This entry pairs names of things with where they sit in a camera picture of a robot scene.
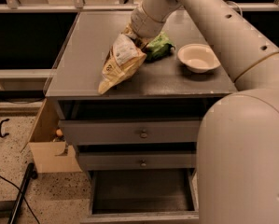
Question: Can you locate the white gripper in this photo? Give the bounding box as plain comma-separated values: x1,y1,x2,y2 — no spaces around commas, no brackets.
122,5,165,40

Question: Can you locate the brown and cream chip bag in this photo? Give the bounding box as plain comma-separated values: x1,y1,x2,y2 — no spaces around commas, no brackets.
98,34,150,94

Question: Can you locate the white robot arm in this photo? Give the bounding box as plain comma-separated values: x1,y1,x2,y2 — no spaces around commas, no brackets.
131,0,279,224

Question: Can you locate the green chip bag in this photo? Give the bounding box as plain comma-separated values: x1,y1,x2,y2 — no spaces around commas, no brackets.
144,32,175,63

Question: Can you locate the grey drawer cabinet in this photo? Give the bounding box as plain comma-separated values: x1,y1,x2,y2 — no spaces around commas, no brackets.
45,9,240,224

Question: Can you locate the grey top drawer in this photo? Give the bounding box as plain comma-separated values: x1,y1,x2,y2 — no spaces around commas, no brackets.
59,119,201,146

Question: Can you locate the grey middle drawer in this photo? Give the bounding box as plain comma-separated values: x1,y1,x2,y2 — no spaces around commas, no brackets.
77,151,196,171

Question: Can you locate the grey open bottom drawer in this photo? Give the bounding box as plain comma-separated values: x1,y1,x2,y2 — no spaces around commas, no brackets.
80,169,199,224

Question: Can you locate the white paper bowl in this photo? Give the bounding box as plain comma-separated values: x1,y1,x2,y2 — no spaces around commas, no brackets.
177,44,221,74

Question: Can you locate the orange ball in box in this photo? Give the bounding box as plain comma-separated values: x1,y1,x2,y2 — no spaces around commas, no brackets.
56,129,63,137

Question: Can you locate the cardboard box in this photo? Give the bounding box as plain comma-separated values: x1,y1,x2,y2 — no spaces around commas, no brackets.
27,99,81,173

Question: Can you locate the black floor pole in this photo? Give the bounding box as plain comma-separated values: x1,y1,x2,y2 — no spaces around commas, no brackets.
7,163,37,224

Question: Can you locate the black floor cable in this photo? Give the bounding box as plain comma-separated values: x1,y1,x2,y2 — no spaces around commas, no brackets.
0,166,41,224

